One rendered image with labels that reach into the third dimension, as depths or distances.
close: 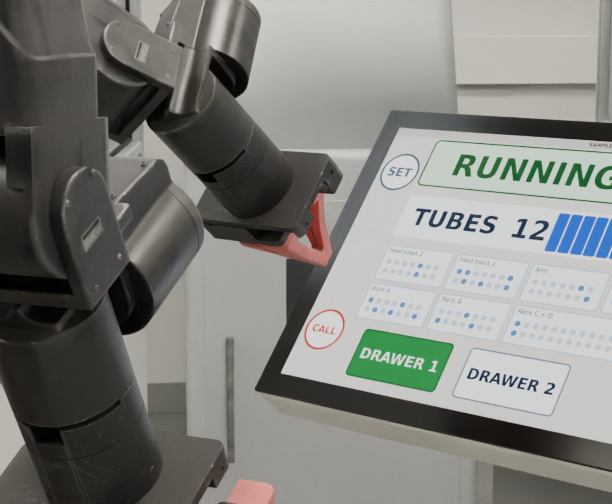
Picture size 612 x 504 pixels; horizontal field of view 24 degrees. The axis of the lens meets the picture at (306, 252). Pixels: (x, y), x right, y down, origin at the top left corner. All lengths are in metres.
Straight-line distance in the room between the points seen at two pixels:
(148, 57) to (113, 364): 0.36
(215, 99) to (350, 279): 0.36
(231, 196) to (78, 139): 0.44
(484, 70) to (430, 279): 3.41
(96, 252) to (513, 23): 4.15
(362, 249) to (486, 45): 3.35
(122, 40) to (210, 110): 0.08
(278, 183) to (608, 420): 0.31
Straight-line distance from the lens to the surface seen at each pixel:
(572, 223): 1.23
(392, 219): 1.32
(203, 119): 0.98
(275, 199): 1.04
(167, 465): 0.70
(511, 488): 1.29
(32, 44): 0.58
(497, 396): 1.17
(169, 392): 4.72
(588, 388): 1.14
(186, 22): 1.03
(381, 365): 1.24
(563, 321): 1.18
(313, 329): 1.29
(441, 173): 1.33
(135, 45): 0.97
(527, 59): 4.68
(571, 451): 1.12
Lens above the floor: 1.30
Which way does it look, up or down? 10 degrees down
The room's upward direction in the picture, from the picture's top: straight up
